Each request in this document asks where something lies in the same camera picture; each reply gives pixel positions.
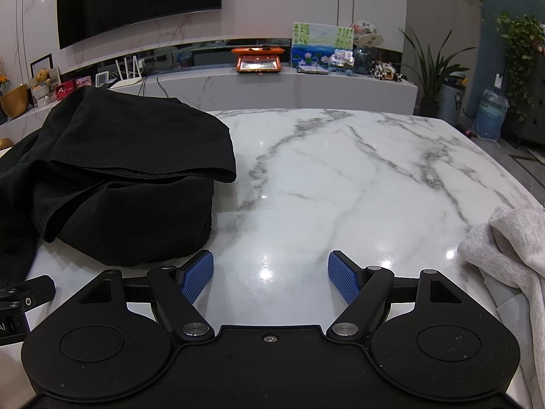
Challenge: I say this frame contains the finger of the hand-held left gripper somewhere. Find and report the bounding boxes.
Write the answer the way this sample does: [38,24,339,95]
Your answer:
[0,275,57,310]

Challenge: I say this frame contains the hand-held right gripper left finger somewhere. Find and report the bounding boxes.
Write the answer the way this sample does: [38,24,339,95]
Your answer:
[64,251,216,344]

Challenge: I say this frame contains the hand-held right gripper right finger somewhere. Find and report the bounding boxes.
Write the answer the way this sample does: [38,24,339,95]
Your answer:
[326,251,478,344]

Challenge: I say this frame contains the black shorts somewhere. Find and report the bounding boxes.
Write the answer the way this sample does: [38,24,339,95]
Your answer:
[0,85,238,291]

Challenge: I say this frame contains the light grey sweatshirt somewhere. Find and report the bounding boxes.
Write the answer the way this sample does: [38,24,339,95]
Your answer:
[457,207,545,409]

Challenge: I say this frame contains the golden bowl vase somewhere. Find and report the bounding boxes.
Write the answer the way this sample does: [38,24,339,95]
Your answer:
[0,84,29,118]

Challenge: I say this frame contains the white marble tv console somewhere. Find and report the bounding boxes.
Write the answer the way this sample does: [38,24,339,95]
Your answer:
[0,66,420,138]

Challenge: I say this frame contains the silver trash can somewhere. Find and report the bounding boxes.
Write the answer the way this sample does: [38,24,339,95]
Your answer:
[434,72,468,127]

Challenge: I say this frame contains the white wifi router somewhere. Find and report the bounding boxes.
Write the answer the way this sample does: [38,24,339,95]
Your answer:
[110,55,148,90]

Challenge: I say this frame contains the black and white checkered toy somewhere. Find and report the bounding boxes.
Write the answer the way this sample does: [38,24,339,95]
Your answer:
[370,60,404,82]

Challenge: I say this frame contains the brown teddy bear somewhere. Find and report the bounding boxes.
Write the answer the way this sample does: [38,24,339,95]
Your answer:
[31,68,52,96]

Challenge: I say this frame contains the small photo card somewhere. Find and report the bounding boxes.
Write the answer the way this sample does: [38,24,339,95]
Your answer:
[329,49,355,76]

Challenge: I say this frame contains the dark glass jar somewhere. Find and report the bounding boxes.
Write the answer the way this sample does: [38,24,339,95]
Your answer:
[353,47,376,76]

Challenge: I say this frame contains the large blue water jug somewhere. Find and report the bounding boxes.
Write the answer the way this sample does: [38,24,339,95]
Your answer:
[472,89,510,141]

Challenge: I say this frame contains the long-leaf potted plant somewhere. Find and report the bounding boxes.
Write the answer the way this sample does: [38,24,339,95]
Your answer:
[399,28,476,117]

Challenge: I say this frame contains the red orange box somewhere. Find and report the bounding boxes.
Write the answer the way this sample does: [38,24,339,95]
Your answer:
[231,46,285,74]

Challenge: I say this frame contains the blue green tissue box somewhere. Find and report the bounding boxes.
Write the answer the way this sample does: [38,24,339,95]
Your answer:
[292,21,355,69]

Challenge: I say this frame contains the dark side cabinet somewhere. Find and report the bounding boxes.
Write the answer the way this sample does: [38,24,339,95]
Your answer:
[502,57,545,149]

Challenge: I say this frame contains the round decorative fan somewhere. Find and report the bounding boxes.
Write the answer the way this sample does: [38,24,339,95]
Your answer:
[350,20,382,48]

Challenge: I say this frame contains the green leafy climbing plant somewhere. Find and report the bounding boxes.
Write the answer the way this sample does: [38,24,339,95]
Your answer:
[482,12,545,125]

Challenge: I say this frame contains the black picture frame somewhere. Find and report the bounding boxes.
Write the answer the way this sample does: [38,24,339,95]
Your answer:
[30,53,53,81]

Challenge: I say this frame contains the black wall television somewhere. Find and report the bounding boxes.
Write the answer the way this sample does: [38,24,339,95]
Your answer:
[57,0,223,50]

